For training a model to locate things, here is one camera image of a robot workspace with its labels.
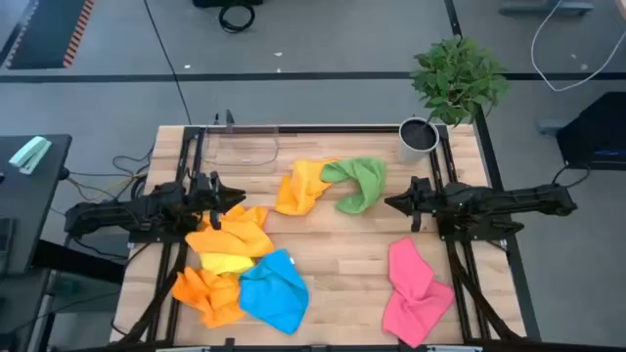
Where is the green microfiber towel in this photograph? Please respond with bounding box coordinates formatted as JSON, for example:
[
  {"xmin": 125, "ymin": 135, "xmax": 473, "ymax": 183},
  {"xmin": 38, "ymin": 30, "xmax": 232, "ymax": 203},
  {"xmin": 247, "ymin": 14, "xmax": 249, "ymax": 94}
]
[{"xmin": 320, "ymin": 156, "xmax": 387, "ymax": 216}]

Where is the yellow floor cable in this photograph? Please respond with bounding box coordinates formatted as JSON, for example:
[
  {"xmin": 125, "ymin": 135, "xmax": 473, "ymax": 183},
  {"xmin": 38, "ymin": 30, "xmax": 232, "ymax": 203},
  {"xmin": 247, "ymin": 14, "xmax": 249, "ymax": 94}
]
[{"xmin": 66, "ymin": 170, "xmax": 149, "ymax": 201}]

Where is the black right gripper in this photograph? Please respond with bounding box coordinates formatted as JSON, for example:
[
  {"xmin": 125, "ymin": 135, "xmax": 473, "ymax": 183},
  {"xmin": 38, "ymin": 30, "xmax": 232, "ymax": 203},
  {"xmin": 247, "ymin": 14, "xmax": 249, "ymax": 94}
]
[{"xmin": 384, "ymin": 175, "xmax": 444, "ymax": 234}]

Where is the black orange-edged floor mat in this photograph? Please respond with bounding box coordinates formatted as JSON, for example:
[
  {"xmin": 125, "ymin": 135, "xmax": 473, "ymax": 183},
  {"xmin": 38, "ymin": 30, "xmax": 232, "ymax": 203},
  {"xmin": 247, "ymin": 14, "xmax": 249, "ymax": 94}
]
[{"xmin": 0, "ymin": 0, "xmax": 96, "ymax": 69}]

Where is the black side desk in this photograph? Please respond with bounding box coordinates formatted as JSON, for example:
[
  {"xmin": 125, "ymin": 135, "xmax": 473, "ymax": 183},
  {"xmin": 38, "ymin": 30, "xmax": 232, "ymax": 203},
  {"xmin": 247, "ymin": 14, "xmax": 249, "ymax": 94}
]
[{"xmin": 0, "ymin": 134, "xmax": 73, "ymax": 278}]

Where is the black equipment base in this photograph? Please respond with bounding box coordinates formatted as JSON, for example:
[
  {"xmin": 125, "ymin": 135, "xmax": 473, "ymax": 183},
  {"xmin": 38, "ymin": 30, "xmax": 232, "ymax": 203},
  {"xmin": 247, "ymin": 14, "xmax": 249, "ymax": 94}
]
[{"xmin": 193, "ymin": 0, "xmax": 265, "ymax": 8}]

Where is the golden orange microfiber towel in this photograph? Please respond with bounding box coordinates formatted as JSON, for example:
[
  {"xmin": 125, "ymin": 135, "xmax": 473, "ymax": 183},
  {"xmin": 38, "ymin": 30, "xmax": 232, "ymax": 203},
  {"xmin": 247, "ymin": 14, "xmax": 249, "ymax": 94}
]
[{"xmin": 274, "ymin": 157, "xmax": 341, "ymax": 217}]

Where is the clear plastic bin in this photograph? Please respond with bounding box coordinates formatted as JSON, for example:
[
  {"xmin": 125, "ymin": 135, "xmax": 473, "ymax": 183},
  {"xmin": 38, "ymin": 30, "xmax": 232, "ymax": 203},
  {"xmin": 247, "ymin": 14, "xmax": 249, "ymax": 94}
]
[{"xmin": 201, "ymin": 124, "xmax": 281, "ymax": 167}]

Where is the white floor cable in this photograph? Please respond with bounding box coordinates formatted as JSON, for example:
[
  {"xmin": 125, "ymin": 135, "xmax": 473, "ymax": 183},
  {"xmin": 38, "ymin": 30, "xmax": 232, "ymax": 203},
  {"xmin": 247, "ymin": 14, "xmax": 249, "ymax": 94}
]
[{"xmin": 530, "ymin": 0, "xmax": 626, "ymax": 93}]

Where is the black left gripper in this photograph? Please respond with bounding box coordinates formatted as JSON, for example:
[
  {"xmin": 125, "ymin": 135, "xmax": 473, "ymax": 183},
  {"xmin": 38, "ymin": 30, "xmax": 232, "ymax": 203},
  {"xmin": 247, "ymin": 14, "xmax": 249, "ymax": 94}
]
[{"xmin": 188, "ymin": 170, "xmax": 246, "ymax": 232}]

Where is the yellow microfiber towel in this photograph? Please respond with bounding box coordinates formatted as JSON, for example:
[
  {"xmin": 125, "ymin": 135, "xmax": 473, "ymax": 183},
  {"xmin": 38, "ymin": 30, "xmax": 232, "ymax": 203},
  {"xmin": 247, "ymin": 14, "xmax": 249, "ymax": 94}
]
[{"xmin": 199, "ymin": 251, "xmax": 255, "ymax": 278}]

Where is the grey desk foot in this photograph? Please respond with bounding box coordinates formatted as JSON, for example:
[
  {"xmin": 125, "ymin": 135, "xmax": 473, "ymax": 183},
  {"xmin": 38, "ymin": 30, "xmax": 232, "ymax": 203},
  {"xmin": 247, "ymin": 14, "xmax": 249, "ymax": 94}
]
[{"xmin": 498, "ymin": 0, "xmax": 596, "ymax": 16}]

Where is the black aluminium table frame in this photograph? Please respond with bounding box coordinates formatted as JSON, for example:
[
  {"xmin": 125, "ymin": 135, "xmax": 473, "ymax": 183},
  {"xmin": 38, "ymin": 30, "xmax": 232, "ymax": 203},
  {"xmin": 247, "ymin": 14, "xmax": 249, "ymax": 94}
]
[{"xmin": 110, "ymin": 124, "xmax": 542, "ymax": 352}]

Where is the green leafy plant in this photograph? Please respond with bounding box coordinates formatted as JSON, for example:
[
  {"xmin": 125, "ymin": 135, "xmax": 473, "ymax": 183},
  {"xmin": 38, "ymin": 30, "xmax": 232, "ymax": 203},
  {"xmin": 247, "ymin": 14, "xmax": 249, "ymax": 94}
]
[{"xmin": 409, "ymin": 34, "xmax": 511, "ymax": 127}]

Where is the blue microfiber towel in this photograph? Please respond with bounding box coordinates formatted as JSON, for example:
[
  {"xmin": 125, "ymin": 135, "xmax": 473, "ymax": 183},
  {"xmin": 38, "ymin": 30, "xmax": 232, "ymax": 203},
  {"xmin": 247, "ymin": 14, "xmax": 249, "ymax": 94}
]
[{"xmin": 238, "ymin": 247, "xmax": 310, "ymax": 336}]

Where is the black cabinet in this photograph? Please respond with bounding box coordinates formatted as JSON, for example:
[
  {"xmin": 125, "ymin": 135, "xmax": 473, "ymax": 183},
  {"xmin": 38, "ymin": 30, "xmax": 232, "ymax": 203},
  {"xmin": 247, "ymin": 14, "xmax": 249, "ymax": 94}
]
[{"xmin": 556, "ymin": 91, "xmax": 626, "ymax": 171}]

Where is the thin black floor cable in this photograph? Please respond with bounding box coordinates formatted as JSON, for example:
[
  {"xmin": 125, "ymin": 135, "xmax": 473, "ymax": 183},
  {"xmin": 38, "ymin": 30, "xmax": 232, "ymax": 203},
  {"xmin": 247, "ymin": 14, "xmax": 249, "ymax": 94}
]
[{"xmin": 143, "ymin": 0, "xmax": 193, "ymax": 126}]

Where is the coiled black cable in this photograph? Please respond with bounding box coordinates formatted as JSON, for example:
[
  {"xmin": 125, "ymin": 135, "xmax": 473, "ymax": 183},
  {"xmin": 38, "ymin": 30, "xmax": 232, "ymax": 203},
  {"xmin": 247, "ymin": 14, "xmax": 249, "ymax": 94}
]
[{"xmin": 218, "ymin": 2, "xmax": 256, "ymax": 34}]

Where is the mint green stapler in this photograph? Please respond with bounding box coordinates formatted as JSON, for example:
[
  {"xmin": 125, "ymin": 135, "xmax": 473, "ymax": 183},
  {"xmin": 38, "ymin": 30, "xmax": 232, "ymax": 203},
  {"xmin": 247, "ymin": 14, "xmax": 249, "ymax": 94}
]
[{"xmin": 8, "ymin": 135, "xmax": 53, "ymax": 176}]

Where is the pink microfiber towel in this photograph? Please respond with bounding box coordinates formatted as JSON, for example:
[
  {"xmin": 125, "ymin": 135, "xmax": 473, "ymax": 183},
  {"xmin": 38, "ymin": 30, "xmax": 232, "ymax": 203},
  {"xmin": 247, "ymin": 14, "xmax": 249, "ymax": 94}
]
[{"xmin": 381, "ymin": 237, "xmax": 457, "ymax": 349}]

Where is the white plant pot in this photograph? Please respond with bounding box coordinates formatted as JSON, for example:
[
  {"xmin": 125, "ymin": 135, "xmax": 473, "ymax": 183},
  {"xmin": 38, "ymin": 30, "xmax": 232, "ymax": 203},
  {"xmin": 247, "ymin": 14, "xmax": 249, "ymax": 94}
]
[{"xmin": 397, "ymin": 115, "xmax": 441, "ymax": 166}]

